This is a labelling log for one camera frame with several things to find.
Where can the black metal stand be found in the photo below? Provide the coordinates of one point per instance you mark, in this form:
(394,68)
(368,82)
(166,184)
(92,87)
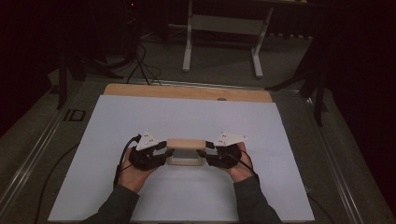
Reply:
(319,93)

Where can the white metal table frame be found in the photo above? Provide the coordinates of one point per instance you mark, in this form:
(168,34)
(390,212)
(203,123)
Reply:
(224,24)

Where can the person's left hand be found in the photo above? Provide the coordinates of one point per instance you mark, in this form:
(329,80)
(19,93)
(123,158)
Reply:
(132,177)

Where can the person's right hand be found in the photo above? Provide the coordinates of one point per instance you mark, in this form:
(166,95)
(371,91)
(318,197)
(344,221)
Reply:
(241,171)

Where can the black floor socket plate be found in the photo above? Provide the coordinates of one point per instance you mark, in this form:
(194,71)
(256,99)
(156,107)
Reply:
(74,115)

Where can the metal floor rail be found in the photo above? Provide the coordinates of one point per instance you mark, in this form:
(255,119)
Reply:
(336,168)
(34,152)
(202,84)

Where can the wooden photo frame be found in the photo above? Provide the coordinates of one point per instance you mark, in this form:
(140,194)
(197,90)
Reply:
(186,143)

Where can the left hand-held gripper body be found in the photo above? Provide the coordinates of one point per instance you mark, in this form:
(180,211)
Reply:
(146,155)

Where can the white table mat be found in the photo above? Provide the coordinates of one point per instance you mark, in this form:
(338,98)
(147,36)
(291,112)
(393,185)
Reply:
(186,115)

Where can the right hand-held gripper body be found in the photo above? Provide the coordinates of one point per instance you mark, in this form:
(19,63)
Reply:
(225,155)

